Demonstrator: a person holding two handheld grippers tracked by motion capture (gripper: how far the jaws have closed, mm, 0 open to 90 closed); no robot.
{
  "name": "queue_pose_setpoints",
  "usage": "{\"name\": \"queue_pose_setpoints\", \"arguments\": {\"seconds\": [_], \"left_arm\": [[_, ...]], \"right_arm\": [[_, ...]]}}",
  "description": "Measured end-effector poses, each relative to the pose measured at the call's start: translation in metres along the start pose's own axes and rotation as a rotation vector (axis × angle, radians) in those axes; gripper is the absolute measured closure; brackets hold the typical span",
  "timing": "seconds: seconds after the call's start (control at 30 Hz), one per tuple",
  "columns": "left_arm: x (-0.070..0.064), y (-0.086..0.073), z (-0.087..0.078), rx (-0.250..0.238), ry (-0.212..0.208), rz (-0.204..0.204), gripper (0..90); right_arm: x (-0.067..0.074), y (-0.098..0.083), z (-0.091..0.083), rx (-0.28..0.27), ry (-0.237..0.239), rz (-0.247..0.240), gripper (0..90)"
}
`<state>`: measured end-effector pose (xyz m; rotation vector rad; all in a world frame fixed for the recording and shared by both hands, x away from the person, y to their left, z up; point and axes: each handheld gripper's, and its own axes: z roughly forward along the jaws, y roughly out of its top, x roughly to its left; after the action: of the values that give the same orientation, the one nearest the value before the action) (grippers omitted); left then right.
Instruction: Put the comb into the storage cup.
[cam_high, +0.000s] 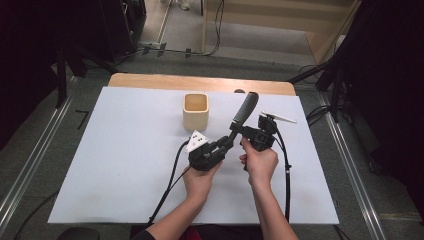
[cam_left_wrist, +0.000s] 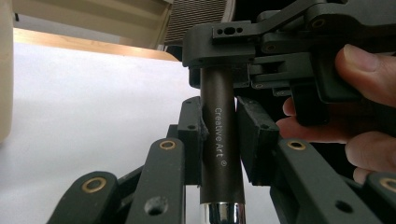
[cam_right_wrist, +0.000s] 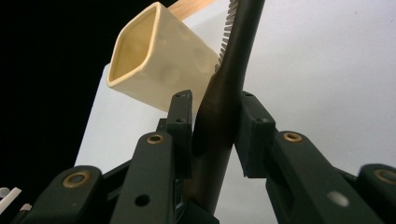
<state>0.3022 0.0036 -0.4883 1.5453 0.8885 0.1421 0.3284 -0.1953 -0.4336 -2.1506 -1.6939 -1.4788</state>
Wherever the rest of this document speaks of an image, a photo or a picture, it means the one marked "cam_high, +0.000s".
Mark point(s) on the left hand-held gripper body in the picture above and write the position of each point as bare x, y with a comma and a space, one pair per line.
203, 156

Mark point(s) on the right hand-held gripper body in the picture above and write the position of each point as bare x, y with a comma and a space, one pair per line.
263, 135

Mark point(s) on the black kitchen knife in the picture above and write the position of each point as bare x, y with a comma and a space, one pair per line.
246, 108

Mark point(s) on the beige square holder cup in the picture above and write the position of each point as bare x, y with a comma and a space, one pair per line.
195, 116

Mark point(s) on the person's left hand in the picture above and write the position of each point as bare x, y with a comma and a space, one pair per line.
200, 181

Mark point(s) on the person's right hand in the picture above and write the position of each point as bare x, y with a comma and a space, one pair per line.
261, 165

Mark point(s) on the wooden table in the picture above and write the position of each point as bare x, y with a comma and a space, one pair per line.
200, 81

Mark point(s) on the person's red and black clothing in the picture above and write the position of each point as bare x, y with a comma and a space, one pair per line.
193, 233

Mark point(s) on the black metal stand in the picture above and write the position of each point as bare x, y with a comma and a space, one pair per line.
61, 80
335, 90

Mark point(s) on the white board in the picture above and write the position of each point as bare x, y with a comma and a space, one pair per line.
116, 160

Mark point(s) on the light wooden furniture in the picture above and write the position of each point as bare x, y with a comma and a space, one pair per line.
283, 20

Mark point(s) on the black equipment cabinet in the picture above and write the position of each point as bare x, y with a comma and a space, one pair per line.
123, 26

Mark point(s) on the metal floor rail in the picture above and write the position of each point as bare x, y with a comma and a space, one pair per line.
353, 173
36, 150

